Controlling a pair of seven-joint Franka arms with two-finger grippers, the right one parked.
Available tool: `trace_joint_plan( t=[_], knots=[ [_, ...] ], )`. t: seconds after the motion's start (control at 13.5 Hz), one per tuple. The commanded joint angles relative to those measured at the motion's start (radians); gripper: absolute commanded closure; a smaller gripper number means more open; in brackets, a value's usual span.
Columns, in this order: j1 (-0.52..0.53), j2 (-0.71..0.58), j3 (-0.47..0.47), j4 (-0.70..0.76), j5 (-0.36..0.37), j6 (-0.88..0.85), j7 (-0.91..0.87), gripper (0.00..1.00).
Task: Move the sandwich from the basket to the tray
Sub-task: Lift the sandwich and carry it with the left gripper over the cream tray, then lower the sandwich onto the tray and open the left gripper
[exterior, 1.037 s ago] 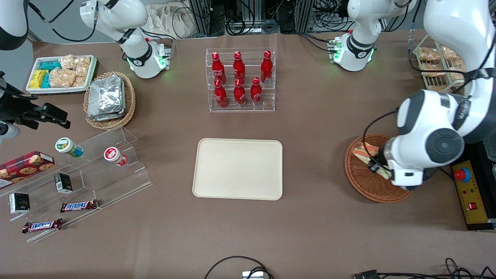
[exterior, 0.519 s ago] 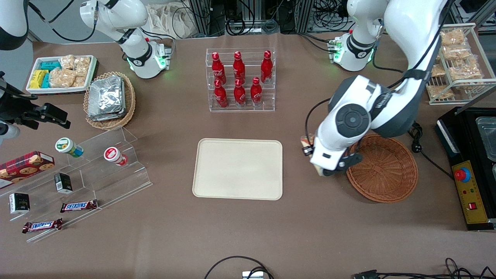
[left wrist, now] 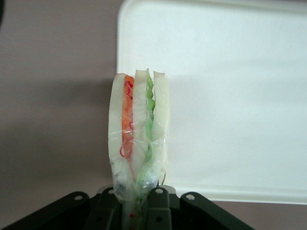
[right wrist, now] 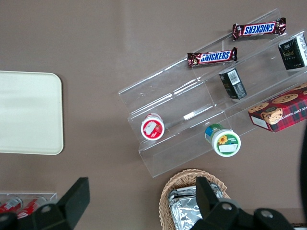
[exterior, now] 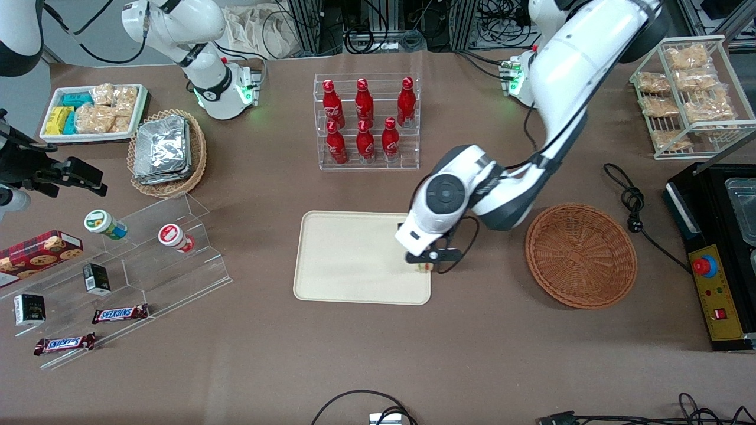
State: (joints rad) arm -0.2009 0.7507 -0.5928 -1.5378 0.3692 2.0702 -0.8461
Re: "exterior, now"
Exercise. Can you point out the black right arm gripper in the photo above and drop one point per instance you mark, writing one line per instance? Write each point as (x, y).
(19, 160)

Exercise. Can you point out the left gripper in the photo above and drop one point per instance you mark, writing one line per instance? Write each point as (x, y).
(400, 225)

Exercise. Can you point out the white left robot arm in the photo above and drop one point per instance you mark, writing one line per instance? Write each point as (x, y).
(567, 65)

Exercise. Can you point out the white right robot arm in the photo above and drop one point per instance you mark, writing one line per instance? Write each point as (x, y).
(177, 26)

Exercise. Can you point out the white rectangular snack tray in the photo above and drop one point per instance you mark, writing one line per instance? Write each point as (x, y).
(50, 137)

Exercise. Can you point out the cream plastic tray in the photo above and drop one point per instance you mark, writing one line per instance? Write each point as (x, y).
(354, 260)

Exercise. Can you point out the oval wicker basket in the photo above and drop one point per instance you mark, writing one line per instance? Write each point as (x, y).
(198, 156)

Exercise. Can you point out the round brown wicker basket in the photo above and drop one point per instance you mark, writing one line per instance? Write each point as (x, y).
(582, 257)

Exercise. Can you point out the green lid yogurt cup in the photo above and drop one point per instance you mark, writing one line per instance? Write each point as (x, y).
(103, 223)

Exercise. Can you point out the teal snack pack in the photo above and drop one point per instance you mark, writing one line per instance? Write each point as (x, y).
(70, 124)
(77, 99)

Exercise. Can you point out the clear rice cracker pack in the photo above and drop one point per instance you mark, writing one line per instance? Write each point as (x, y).
(124, 100)
(94, 119)
(102, 94)
(122, 124)

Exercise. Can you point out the yellow snack pack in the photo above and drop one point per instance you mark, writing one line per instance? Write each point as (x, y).
(58, 120)

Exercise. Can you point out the stack of foil packs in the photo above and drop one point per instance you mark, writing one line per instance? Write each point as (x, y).
(162, 147)

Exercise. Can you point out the red plaid cookie box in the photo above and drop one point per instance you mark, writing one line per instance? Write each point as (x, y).
(35, 254)

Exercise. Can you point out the clear acrylic bottle rack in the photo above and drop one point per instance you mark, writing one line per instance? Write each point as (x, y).
(407, 159)

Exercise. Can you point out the red lid yogurt cup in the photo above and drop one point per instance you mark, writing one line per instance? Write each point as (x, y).
(174, 237)

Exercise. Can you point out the red cola bottle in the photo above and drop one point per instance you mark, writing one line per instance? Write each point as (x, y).
(406, 103)
(336, 147)
(332, 106)
(364, 103)
(390, 141)
(365, 144)

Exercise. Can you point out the clear acrylic step shelf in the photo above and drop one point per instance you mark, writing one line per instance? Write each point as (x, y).
(171, 283)

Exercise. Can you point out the snickers bar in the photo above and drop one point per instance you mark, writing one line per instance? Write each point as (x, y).
(120, 314)
(65, 343)

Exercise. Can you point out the small black white box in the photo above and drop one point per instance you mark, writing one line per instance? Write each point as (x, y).
(29, 309)

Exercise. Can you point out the small white device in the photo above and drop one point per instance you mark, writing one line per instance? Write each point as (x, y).
(385, 419)

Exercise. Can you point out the white cloth bag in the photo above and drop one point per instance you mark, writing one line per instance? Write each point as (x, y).
(260, 32)

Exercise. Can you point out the clear cracker pack on rack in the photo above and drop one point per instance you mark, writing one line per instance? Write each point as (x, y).
(686, 56)
(660, 107)
(670, 140)
(694, 78)
(653, 82)
(710, 109)

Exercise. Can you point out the red emergency stop button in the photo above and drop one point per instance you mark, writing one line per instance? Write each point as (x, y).
(704, 266)

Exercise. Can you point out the black machine with yellow panel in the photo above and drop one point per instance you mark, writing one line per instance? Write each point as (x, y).
(717, 224)

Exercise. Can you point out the clear plastic container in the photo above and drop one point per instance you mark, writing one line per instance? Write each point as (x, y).
(743, 209)

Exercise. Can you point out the red rocker switch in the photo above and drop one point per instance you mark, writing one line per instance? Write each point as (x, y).
(719, 314)

